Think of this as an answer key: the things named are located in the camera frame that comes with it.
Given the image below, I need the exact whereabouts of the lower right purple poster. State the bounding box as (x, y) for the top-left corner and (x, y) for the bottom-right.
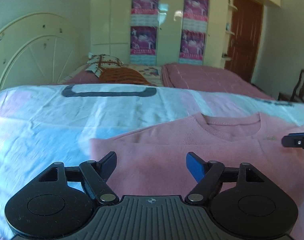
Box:
(178, 30), (205, 65)

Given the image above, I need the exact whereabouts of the cream arched headboard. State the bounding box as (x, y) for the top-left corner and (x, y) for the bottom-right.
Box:
(0, 12), (81, 91)

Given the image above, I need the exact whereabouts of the upper right purple poster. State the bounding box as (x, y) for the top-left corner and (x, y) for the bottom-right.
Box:
(182, 0), (209, 34)

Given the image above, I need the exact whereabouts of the dark wooden chair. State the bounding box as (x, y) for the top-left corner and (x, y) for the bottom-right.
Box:
(278, 69), (304, 103)

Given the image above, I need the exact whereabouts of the upper left purple poster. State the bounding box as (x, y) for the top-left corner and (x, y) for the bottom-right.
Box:
(131, 0), (159, 27)

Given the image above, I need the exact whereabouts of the folded maroon checked blanket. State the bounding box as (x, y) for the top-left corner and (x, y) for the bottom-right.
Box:
(161, 63), (273, 100)

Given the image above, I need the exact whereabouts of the brown wooden door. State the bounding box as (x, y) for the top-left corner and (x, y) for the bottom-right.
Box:
(224, 0), (264, 82)

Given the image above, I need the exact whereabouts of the purple poster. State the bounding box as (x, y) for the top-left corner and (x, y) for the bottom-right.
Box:
(182, 0), (209, 34)
(178, 30), (205, 65)
(131, 0), (159, 27)
(130, 26), (157, 66)

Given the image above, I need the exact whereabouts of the white patterned bed sheet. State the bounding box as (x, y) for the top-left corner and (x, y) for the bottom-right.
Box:
(0, 84), (304, 239)

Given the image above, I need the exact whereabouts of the lower left purple poster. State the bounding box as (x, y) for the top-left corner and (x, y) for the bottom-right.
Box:
(130, 26), (157, 66)

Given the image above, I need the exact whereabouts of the pink knit sweater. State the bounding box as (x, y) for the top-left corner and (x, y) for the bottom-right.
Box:
(90, 113), (304, 239)

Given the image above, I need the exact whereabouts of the patterned cream pillow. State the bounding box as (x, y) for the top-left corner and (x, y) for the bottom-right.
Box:
(86, 54), (124, 77)

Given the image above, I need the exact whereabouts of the cream built-in wardrobe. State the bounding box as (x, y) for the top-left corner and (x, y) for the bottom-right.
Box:
(90, 0), (228, 68)

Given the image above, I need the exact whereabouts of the orange knitted cushion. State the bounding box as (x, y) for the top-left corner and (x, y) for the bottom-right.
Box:
(99, 67), (152, 86)

